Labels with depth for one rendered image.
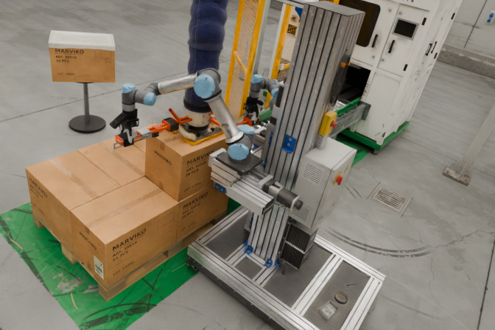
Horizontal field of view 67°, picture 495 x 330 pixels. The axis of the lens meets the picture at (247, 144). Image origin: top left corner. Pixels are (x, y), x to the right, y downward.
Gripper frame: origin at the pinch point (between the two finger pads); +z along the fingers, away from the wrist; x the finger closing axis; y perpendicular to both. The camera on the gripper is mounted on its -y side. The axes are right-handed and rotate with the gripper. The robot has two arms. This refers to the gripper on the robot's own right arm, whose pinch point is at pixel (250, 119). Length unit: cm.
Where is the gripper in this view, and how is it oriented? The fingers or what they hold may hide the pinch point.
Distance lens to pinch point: 281.6
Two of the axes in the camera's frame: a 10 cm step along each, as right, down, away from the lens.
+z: -1.7, 8.4, 5.1
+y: -6.6, 2.9, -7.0
